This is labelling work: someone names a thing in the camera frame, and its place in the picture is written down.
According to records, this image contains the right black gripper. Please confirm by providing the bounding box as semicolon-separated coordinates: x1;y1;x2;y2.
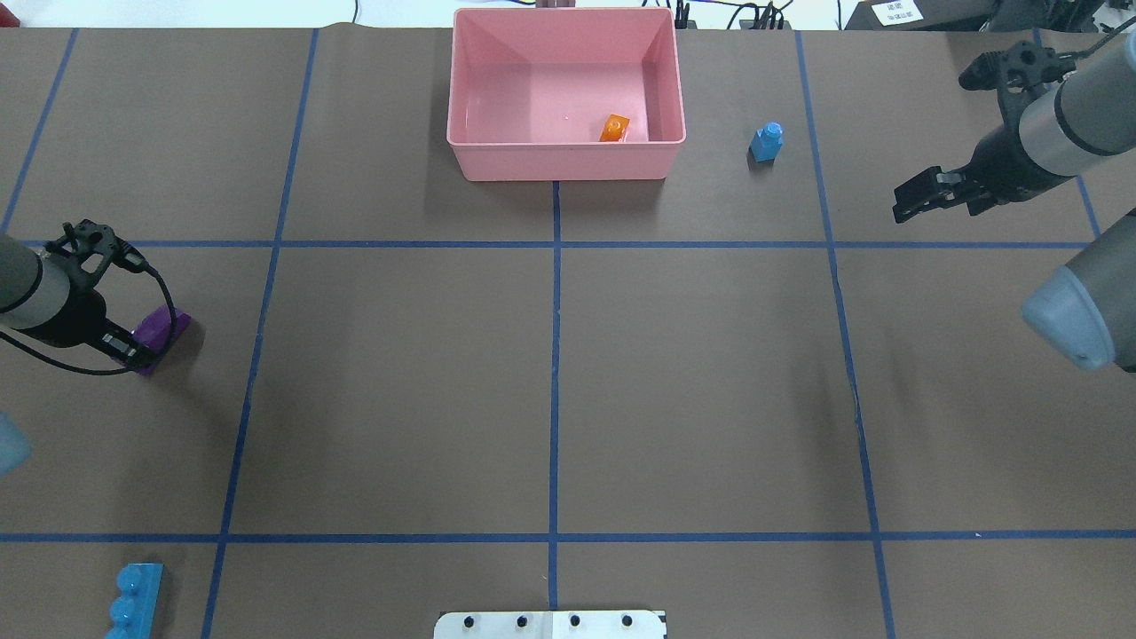
894;133;1070;224

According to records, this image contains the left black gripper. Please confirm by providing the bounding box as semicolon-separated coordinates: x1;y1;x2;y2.
35;291;160;372

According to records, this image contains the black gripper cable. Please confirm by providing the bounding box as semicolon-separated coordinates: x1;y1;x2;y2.
0;257;178;377

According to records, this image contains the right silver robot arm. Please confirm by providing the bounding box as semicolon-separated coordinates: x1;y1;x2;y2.
892;32;1135;374

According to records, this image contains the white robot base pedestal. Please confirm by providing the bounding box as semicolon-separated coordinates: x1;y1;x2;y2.
431;609;668;638

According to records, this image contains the long blue toy block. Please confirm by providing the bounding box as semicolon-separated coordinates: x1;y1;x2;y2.
103;563;165;638

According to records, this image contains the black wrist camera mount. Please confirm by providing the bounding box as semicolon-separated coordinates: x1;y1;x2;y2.
41;219;153;292

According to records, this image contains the orange toy block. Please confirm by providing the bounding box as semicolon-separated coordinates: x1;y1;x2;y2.
599;114;630;143

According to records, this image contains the purple toy block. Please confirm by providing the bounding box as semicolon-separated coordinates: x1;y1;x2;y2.
131;307;193;376

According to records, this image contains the pink plastic box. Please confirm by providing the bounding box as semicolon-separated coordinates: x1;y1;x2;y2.
446;7;686;182

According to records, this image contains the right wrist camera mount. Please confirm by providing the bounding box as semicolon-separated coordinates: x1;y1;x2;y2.
958;41;1079;122

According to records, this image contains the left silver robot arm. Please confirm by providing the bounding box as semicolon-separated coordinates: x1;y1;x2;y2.
1;221;178;376

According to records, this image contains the small blue toy block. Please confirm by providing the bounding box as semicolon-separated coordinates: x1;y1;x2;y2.
749;122;784;163

